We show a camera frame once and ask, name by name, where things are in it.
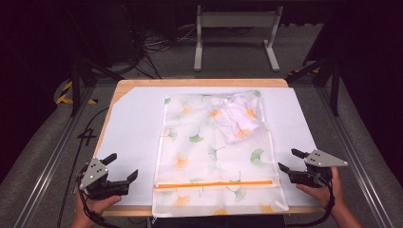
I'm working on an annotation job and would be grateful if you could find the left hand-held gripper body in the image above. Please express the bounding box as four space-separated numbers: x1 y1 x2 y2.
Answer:
79 157 130 200

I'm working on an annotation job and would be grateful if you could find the white metal table frame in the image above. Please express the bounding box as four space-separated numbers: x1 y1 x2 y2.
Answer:
193 4 284 73

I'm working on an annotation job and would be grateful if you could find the person's right hand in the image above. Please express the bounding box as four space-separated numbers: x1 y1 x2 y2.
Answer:
296 167 345 211

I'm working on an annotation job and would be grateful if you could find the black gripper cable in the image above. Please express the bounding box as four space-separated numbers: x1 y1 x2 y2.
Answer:
284 179 336 228
77 177 122 228

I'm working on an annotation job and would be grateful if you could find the bundle of black floor cables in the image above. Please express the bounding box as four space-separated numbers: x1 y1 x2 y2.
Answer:
125 18 199 80

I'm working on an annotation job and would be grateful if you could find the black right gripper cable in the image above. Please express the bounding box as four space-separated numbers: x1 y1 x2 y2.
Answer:
284 179 336 228

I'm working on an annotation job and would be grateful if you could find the white garment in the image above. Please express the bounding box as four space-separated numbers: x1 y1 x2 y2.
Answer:
207 94 262 144

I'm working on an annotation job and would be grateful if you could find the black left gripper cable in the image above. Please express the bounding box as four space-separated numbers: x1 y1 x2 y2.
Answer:
77 177 122 228

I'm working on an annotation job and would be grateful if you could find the thin black floor cable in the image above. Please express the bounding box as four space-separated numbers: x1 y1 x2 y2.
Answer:
56 106 110 228

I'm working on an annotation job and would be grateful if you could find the wooden table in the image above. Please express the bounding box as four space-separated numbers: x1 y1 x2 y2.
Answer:
92 78 325 219

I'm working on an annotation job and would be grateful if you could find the leaf print mesh laundry bag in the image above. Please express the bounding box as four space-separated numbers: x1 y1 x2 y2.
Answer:
151 89 290 219

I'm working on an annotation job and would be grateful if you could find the black metal stand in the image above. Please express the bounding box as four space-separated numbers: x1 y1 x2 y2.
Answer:
285 53 342 118
69 55 125 118

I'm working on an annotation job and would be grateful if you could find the yellow black hazard tape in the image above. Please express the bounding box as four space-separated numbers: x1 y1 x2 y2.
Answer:
54 80 98 105
286 66 321 77

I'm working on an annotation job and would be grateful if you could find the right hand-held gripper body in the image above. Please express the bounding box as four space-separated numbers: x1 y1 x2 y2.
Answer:
289 149 349 188

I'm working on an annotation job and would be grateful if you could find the white table mat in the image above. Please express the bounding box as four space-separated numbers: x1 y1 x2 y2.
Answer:
94 86 319 209

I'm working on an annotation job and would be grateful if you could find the person's left hand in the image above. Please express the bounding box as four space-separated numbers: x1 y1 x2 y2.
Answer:
73 193 123 221

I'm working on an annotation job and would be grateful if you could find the aluminium rail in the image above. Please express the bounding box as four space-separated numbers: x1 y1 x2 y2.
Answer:
316 85 395 228
11 85 97 228

